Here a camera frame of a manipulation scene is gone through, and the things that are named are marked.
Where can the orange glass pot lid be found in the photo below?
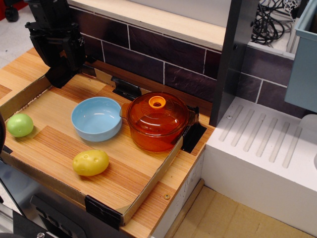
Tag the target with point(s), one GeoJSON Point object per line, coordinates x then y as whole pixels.
{"type": "Point", "coordinates": [156, 114]}

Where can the teal plastic bin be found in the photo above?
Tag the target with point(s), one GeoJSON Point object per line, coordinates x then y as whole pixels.
{"type": "Point", "coordinates": [302, 86]}

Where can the cardboard fence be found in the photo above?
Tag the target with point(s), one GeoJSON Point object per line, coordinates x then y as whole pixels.
{"type": "Point", "coordinates": [135, 182]}

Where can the green plastic pear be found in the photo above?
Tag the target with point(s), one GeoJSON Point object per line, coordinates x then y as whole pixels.
{"type": "Point", "coordinates": [20, 125]}

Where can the light blue bowl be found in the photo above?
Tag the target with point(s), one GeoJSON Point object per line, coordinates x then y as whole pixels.
{"type": "Point", "coordinates": [97, 119]}

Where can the light wooden shelf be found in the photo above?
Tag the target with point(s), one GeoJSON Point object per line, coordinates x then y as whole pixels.
{"type": "Point", "coordinates": [167, 23]}

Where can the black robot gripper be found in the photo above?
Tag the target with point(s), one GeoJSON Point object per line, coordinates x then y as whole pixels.
{"type": "Point", "coordinates": [52, 20]}

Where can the dark grey vertical post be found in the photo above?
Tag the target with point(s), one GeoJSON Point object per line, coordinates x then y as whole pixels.
{"type": "Point", "coordinates": [238, 34]}

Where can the white sink drainboard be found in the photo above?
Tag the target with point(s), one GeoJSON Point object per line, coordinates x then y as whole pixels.
{"type": "Point", "coordinates": [266, 160]}

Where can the orange glass pot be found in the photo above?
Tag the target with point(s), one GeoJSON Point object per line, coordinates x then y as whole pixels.
{"type": "Point", "coordinates": [158, 143]}

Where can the yellow plastic potato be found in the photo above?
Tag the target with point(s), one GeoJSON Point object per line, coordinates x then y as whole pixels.
{"type": "Point", "coordinates": [90, 162]}

